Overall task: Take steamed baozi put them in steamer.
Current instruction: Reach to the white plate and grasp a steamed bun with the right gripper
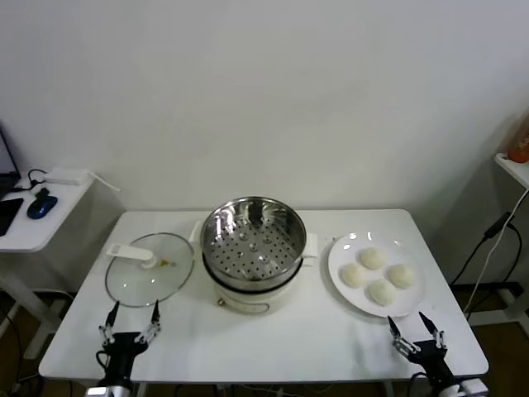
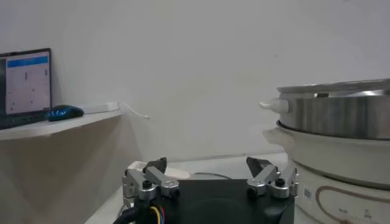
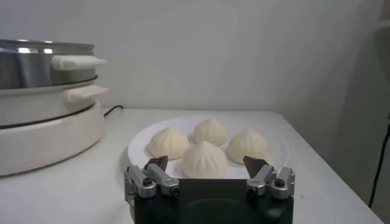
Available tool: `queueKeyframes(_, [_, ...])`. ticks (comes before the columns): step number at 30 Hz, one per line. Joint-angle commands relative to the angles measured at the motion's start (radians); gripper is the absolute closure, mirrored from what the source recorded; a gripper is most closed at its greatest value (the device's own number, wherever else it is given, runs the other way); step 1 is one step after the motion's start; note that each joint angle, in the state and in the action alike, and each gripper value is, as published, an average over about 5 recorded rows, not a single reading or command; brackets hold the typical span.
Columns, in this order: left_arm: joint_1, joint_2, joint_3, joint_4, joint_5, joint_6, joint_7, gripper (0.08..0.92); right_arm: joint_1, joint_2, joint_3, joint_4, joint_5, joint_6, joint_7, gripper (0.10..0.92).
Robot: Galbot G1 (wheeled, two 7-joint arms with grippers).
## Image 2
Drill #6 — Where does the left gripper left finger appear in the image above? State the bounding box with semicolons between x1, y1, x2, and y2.
122;156;180;208

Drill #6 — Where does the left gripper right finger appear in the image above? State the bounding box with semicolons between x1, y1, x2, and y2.
246;156;300;200

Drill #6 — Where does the stainless steel steamer basket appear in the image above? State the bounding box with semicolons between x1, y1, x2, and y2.
258;78;390;141

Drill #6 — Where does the white electric cooker base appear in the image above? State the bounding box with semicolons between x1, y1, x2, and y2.
262;120;390;224

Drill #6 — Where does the white power adapter box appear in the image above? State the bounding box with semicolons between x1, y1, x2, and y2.
77;102;119;115

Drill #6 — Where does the blue computer mouse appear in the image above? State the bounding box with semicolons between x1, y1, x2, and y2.
48;105;85;122

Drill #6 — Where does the white side table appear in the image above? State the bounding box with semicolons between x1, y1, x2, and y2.
0;108;138;224

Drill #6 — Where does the black laptop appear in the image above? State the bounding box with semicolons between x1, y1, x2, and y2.
0;47;52;130

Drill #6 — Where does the coloured wire bundle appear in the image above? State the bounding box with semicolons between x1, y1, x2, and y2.
149;206;166;224

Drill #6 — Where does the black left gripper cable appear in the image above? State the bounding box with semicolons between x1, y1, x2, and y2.
113;206;138;224

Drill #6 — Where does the thin white adapter cable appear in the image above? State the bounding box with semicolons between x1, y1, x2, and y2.
118;101;151;119

